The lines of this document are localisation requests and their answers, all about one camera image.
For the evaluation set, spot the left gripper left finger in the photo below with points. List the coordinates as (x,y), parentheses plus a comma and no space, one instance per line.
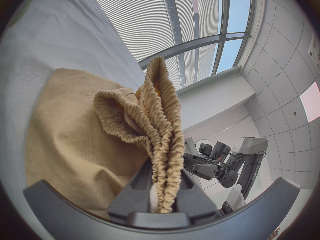
(120,204)

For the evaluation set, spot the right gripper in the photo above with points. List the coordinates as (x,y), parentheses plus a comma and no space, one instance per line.
(228,177)

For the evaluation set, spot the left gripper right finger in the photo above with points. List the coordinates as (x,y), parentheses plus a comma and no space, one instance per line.
(197,204)

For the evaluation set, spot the mustard yellow shorts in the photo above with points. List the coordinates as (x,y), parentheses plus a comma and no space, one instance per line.
(75,146)

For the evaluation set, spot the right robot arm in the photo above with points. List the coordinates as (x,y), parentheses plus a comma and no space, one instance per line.
(250,174)

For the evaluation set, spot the bed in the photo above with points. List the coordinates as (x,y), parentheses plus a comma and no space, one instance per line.
(50,46)

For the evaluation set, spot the ceiling light panel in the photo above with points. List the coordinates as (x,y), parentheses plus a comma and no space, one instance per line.
(311,101)

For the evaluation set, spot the window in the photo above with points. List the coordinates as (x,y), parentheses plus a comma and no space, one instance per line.
(150,21)

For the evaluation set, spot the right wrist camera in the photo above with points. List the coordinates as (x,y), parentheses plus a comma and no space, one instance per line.
(203,148)

